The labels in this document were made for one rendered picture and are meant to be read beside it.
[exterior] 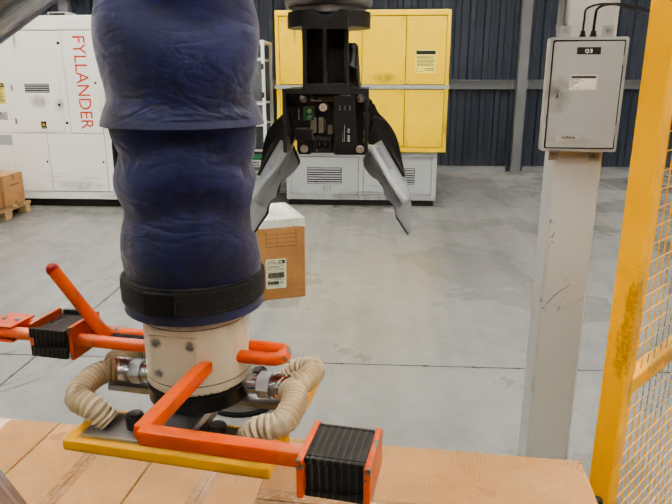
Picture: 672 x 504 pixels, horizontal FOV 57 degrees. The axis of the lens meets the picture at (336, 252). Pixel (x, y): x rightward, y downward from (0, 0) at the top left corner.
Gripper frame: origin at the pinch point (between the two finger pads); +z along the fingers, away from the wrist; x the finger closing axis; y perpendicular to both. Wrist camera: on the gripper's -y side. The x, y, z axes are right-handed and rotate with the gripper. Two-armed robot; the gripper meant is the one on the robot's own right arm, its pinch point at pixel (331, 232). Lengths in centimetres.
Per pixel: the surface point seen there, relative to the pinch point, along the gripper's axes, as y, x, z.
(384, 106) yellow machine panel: -757, 16, 21
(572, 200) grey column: -121, 61, 19
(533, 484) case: -41, 34, 57
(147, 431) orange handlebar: -7.0, -23.2, 27.3
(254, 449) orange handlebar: -4.4, -9.4, 27.5
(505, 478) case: -42, 29, 57
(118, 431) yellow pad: -25, -35, 39
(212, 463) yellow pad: -18.7, -18.8, 39.7
